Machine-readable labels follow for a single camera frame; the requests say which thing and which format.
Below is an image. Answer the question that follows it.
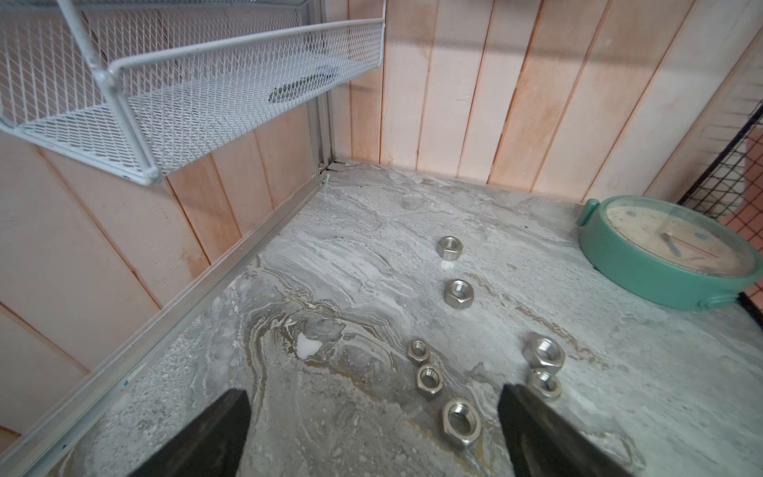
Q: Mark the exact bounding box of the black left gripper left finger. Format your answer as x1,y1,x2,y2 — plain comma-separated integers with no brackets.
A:
131,389,252,476

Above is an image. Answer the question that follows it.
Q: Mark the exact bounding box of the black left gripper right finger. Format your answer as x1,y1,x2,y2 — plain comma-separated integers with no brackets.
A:
498,384,629,476

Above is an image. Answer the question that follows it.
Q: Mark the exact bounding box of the small steel hex nut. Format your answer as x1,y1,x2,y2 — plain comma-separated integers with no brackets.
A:
407,339,430,366

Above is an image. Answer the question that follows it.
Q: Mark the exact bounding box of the black wire desk organizer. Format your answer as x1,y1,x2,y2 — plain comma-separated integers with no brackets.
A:
669,101,762,328

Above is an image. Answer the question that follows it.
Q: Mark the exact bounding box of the large steel nut right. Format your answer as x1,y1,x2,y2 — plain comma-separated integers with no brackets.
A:
523,333,566,375

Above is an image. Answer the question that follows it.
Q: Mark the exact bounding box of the green round clock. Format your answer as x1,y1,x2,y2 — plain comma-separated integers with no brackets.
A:
576,196,762,311

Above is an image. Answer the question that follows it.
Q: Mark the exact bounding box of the large steel hex nut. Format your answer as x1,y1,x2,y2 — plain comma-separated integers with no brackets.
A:
441,397,482,449

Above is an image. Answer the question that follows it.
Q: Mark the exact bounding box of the steel hex nut far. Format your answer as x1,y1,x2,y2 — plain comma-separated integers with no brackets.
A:
436,236,464,262

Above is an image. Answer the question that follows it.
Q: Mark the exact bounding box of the white wire mesh shelf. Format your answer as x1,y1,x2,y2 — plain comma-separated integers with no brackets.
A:
1,1,385,186

